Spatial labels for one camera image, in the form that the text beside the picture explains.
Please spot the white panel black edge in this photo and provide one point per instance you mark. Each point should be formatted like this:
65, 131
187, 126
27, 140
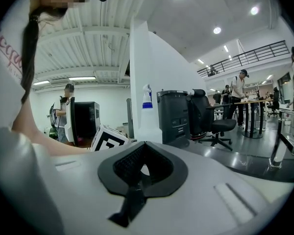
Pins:
70, 121

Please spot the black open cabinet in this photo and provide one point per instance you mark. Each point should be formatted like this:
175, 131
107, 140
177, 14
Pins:
85, 121

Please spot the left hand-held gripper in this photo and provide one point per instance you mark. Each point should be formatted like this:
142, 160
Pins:
107, 139

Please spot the wooden table black legs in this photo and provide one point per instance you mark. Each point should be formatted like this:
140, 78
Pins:
253, 106

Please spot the round ceiling light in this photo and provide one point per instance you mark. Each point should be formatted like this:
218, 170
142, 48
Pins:
217, 30
254, 10

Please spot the black plastic case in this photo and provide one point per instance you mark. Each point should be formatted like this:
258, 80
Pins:
172, 116

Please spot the black balcony railing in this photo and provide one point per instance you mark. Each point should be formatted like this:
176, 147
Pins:
247, 57

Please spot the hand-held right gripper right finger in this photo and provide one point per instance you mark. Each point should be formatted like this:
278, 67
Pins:
171, 177

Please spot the black office chair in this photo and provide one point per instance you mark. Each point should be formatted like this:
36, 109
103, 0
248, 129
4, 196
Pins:
275, 104
205, 124

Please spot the metal table frame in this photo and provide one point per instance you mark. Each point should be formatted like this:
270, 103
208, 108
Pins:
284, 136

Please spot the clear spray bottle blue trigger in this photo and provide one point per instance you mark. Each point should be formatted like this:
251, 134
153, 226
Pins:
148, 125

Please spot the person's left forearm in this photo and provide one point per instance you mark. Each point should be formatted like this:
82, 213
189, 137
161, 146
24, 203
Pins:
51, 143

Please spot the long tube ceiling light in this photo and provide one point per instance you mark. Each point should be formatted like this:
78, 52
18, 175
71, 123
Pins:
41, 82
82, 78

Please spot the white partition board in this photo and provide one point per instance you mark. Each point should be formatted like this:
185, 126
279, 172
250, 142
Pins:
142, 65

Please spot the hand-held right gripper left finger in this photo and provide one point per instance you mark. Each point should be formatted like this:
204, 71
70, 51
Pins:
117, 177

